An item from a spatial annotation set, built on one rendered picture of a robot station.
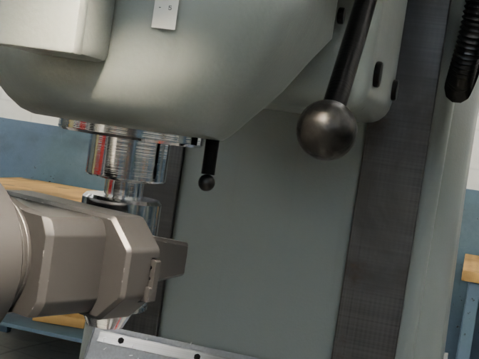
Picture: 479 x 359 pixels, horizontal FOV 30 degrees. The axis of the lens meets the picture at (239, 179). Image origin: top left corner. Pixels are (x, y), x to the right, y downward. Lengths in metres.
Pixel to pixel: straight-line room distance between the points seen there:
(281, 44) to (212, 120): 0.05
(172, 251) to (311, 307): 0.38
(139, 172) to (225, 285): 0.41
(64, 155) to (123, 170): 4.70
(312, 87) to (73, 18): 0.24
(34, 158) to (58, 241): 4.86
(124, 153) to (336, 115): 0.14
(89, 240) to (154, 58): 0.10
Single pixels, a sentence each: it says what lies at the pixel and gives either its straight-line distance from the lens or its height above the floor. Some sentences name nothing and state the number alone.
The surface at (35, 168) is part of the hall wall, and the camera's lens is 5.29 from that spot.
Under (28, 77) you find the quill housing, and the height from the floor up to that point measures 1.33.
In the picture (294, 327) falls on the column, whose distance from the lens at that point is 0.90.
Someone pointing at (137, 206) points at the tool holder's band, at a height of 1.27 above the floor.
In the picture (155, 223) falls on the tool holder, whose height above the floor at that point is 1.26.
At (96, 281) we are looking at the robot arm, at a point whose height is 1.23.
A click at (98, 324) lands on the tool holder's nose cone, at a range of 0.53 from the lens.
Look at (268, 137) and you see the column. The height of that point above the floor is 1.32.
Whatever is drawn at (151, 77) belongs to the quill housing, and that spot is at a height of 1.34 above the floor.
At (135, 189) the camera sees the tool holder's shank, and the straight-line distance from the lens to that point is 0.52.
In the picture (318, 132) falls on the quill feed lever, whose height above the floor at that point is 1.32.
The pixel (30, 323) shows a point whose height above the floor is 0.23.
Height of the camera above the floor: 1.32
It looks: 3 degrees down
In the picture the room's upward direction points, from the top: 8 degrees clockwise
